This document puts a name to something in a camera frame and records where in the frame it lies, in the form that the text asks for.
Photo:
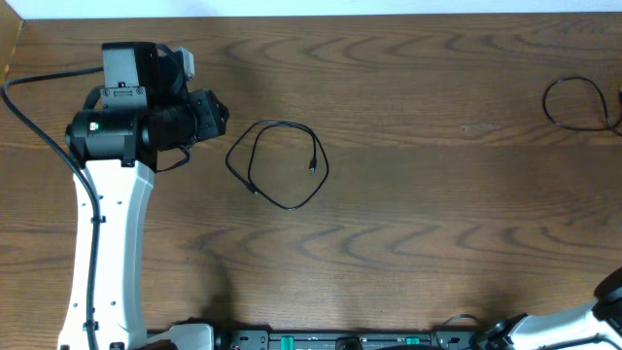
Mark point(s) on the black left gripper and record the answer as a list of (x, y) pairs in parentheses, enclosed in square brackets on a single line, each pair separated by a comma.
[(209, 115)]

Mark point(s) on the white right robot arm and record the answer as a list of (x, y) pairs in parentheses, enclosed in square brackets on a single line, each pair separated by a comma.
[(592, 325)]

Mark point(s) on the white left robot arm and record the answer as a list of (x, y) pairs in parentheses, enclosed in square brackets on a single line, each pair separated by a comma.
[(143, 108)]

